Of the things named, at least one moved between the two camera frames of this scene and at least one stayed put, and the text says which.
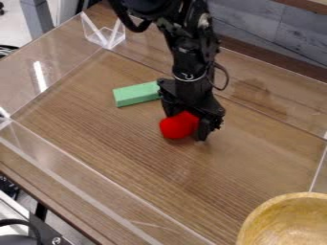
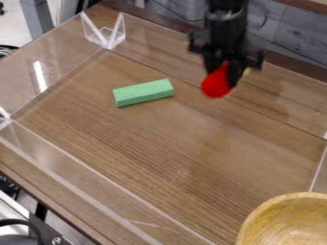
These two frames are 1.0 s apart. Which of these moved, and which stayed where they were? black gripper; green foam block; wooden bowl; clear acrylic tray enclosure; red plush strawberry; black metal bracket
Moved: black gripper; red plush strawberry
Stayed: green foam block; black metal bracket; clear acrylic tray enclosure; wooden bowl
